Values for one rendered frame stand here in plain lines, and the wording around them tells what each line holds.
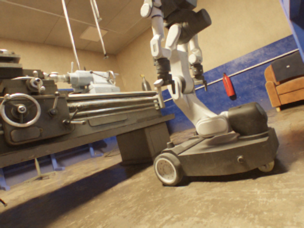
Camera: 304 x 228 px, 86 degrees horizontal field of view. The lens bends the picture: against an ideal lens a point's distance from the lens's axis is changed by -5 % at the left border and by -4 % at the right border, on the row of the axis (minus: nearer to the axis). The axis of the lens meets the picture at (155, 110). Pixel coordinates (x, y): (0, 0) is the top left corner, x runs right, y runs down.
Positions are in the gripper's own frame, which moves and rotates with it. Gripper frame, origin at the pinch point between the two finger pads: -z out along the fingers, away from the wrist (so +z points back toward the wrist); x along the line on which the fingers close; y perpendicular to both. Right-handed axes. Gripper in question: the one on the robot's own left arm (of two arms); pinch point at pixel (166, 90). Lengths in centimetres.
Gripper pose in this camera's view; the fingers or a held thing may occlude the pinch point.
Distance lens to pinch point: 105.9
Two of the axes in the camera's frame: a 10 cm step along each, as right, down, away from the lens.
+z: -1.3, -9.9, -0.6
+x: -7.4, 0.6, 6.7
